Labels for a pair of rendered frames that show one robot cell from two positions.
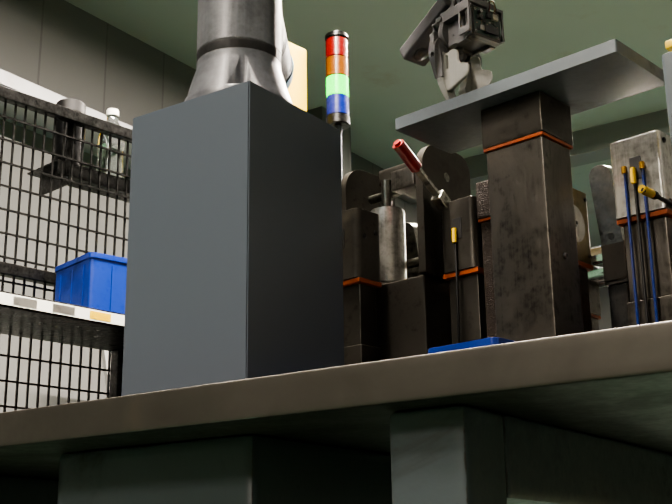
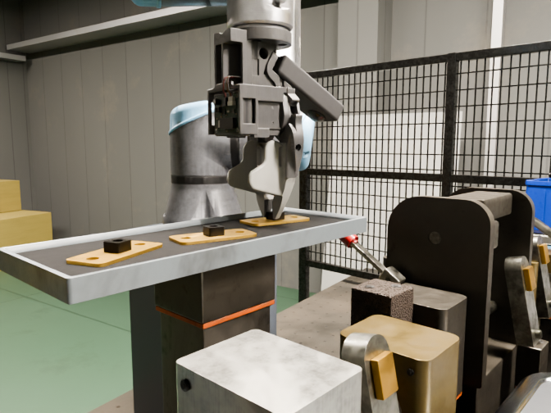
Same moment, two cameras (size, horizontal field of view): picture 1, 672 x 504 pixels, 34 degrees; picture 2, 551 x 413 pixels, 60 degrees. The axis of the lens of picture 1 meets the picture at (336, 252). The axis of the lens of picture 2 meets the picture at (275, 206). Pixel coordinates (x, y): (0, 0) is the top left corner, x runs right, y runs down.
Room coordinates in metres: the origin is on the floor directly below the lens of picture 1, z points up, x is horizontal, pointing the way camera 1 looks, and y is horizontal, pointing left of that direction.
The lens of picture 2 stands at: (1.51, -0.76, 1.25)
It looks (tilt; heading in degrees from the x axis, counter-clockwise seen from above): 7 degrees down; 90
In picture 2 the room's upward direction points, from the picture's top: straight up
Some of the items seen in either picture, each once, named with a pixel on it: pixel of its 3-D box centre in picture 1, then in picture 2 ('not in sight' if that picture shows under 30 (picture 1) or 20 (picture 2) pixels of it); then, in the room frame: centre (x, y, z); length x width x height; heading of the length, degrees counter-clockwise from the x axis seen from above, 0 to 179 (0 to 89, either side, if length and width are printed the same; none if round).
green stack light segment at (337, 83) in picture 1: (337, 88); not in sight; (3.01, -0.01, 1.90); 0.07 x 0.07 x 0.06
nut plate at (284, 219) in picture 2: not in sight; (275, 216); (1.51, -0.18, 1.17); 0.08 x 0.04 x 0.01; 36
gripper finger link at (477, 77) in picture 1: (477, 83); (268, 180); (1.50, -0.21, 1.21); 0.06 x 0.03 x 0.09; 36
